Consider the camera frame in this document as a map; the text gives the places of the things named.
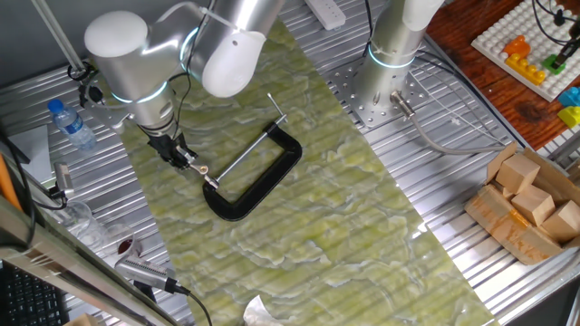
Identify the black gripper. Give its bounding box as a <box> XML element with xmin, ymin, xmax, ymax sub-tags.
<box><xmin>147</xmin><ymin>130</ymin><xmax>199</xmax><ymax>173</ymax></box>

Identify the black C-clamp with steel screw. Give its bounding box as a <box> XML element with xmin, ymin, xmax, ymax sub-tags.
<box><xmin>202</xmin><ymin>92</ymin><xmax>304</xmax><ymax>223</ymax></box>

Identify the plastic water bottle blue label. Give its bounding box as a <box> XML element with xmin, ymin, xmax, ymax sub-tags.
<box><xmin>47</xmin><ymin>98</ymin><xmax>99</xmax><ymax>152</ymax></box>

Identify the glass beaker with dark liquid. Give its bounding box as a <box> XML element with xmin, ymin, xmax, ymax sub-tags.
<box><xmin>102</xmin><ymin>223</ymin><xmax>144</xmax><ymax>268</ymax></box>

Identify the empty clear glass beaker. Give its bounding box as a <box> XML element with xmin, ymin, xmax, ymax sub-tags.
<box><xmin>52</xmin><ymin>200</ymin><xmax>108</xmax><ymax>250</ymax></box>

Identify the grey flat sheet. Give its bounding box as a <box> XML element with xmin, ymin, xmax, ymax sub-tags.
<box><xmin>6</xmin><ymin>124</ymin><xmax>53</xmax><ymax>185</ymax></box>

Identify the green marble pattern mat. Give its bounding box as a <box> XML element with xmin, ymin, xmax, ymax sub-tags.
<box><xmin>92</xmin><ymin>17</ymin><xmax>499</xmax><ymax>326</ymax></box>

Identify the orange pole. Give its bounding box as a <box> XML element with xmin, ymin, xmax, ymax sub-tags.
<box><xmin>0</xmin><ymin>153</ymin><xmax>23</xmax><ymax>212</ymax></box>

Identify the aluminium pole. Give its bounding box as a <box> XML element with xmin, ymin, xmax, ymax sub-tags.
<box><xmin>30</xmin><ymin>0</ymin><xmax>88</xmax><ymax>74</ymax></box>

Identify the small cardboard box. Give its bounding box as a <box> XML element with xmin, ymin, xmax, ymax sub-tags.
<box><xmin>63</xmin><ymin>312</ymin><xmax>100</xmax><ymax>326</ymax></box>

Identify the white power strip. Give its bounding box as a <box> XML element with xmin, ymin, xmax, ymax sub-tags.
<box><xmin>304</xmin><ymin>0</ymin><xmax>348</xmax><ymax>32</ymax></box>

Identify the black keyboard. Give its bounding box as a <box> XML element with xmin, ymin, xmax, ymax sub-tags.
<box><xmin>0</xmin><ymin>260</ymin><xmax>72</xmax><ymax>326</ymax></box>

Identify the large cardboard box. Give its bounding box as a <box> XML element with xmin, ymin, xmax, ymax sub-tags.
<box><xmin>464</xmin><ymin>140</ymin><xmax>580</xmax><ymax>266</ymax></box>

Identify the wooden block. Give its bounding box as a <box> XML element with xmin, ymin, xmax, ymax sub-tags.
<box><xmin>510</xmin><ymin>184</ymin><xmax>556</xmax><ymax>227</ymax></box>
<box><xmin>495</xmin><ymin>153</ymin><xmax>541</xmax><ymax>195</ymax></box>
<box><xmin>541</xmin><ymin>199</ymin><xmax>580</xmax><ymax>244</ymax></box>

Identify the white studded baseplate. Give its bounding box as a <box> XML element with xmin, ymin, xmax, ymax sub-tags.
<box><xmin>470</xmin><ymin>0</ymin><xmax>580</xmax><ymax>103</ymax></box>

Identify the orange toy brick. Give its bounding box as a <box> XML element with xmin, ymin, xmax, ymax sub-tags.
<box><xmin>502</xmin><ymin>34</ymin><xmax>532</xmax><ymax>59</ymax></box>

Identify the long yellow toy brick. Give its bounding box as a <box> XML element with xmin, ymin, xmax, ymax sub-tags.
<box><xmin>505</xmin><ymin>53</ymin><xmax>547</xmax><ymax>86</ymax></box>

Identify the green toy brick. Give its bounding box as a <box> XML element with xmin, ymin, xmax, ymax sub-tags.
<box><xmin>541</xmin><ymin>53</ymin><xmax>567</xmax><ymax>76</ymax></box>

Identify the short yellow toy brick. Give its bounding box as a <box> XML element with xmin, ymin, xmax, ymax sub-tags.
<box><xmin>556</xmin><ymin>106</ymin><xmax>580</xmax><ymax>129</ymax></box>

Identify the blue toy brick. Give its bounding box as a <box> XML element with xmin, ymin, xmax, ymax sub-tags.
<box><xmin>556</xmin><ymin>86</ymin><xmax>580</xmax><ymax>109</ymax></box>

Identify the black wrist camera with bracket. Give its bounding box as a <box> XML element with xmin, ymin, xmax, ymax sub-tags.
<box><xmin>77</xmin><ymin>82</ymin><xmax>136</xmax><ymax>133</ymax></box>

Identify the ribbed silver camera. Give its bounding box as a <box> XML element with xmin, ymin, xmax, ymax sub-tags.
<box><xmin>113</xmin><ymin>254</ymin><xmax>191</xmax><ymax>300</ymax></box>

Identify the small silver camera black mount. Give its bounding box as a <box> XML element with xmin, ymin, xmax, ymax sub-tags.
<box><xmin>47</xmin><ymin>161</ymin><xmax>76</xmax><ymax>200</ymax></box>

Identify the black camera cable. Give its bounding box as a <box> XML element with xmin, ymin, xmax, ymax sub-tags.
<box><xmin>174</xmin><ymin>283</ymin><xmax>214</xmax><ymax>326</ymax></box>

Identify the aluminium frame bar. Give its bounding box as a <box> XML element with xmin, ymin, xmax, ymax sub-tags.
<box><xmin>0</xmin><ymin>194</ymin><xmax>182</xmax><ymax>326</ymax></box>

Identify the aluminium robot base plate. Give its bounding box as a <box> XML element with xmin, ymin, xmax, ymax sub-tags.
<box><xmin>325</xmin><ymin>58</ymin><xmax>430</xmax><ymax>129</ymax></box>

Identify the grey cable with metal connector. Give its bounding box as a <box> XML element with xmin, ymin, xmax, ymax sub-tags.
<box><xmin>389</xmin><ymin>89</ymin><xmax>508</xmax><ymax>158</ymax></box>

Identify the black cable bundle at base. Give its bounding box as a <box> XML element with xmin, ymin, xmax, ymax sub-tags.
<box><xmin>363</xmin><ymin>0</ymin><xmax>375</xmax><ymax>58</ymax></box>

